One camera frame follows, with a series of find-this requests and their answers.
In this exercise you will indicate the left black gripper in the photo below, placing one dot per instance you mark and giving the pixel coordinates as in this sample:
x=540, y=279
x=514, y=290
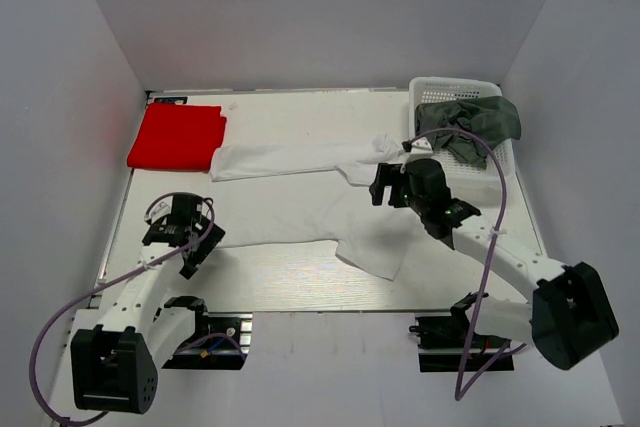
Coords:
x=208, y=244

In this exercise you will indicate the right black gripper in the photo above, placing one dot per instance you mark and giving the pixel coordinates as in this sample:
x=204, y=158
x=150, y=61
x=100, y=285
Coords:
x=387, y=175

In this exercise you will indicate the white t shirt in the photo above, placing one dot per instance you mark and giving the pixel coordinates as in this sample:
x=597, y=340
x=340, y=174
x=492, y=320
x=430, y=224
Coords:
x=286, y=194

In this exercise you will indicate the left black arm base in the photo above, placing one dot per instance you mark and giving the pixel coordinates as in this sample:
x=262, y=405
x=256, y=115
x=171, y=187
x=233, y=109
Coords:
x=221, y=343

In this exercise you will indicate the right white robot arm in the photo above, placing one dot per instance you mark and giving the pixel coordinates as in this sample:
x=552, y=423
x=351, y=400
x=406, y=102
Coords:
x=566, y=314

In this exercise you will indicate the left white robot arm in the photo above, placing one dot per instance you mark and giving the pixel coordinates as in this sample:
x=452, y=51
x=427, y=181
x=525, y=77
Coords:
x=115, y=364

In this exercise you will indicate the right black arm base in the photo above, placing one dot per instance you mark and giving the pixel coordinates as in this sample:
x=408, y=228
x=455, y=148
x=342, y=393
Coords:
x=440, y=342

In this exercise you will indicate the white plastic basket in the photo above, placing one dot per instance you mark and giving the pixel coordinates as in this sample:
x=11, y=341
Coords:
x=474, y=184

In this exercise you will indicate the grey t shirt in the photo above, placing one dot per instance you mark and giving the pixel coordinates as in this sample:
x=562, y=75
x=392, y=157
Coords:
x=493, y=119

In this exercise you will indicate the folded red t shirt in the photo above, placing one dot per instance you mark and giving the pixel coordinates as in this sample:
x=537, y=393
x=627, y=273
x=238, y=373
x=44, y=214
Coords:
x=177, y=138

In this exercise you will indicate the blue label sticker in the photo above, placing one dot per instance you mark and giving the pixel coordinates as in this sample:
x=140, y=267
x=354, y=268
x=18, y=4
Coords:
x=176, y=100

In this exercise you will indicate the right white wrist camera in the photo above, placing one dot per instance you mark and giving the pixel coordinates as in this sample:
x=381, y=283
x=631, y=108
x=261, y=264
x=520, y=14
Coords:
x=420, y=146

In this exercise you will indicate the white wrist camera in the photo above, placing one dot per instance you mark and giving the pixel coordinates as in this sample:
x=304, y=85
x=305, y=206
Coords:
x=420, y=146
x=157, y=211

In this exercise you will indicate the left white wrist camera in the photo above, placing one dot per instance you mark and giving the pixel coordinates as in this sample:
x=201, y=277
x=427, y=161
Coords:
x=157, y=211

